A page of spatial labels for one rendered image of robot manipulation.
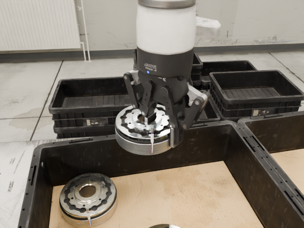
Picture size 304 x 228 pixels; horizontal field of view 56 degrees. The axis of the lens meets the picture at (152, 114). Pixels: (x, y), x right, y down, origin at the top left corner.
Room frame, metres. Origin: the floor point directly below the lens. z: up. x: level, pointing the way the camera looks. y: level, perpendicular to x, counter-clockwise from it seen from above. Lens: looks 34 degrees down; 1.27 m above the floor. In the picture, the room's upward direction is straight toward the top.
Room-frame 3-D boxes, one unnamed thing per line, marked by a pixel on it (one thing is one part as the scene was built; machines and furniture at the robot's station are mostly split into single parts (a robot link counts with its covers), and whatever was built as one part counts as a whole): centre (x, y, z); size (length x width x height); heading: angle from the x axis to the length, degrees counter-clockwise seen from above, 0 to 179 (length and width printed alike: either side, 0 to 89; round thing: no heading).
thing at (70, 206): (0.35, 0.12, 0.86); 0.10 x 0.10 x 0.01
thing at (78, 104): (1.21, 0.27, 0.37); 0.40 x 0.30 x 0.45; 96
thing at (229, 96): (1.29, -0.52, 0.37); 0.40 x 0.30 x 0.45; 96
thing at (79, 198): (0.35, 0.12, 0.86); 0.05 x 0.05 x 0.01
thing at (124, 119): (0.38, 0.01, 1.01); 0.10 x 0.10 x 0.01
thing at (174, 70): (0.36, -0.02, 1.10); 0.08 x 0.08 x 0.09
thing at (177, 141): (0.34, -0.05, 1.01); 0.03 x 0.01 x 0.05; 53
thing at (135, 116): (0.38, 0.01, 1.01); 0.05 x 0.05 x 0.01
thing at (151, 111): (0.38, 0.01, 1.01); 0.03 x 0.01 x 0.05; 53
